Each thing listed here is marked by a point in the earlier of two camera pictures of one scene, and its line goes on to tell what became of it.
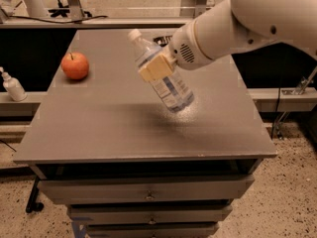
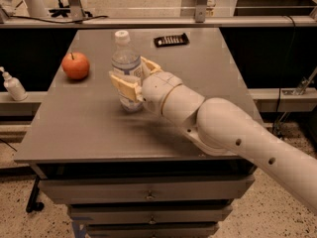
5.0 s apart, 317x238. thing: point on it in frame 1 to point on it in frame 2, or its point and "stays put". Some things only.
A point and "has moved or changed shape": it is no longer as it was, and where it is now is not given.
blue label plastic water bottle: x=173 y=90 has moved or changed shape
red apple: x=74 y=65 stays put
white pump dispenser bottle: x=13 y=86 stays put
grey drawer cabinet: x=126 y=166 stays put
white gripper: x=184 y=47 to x=158 y=90
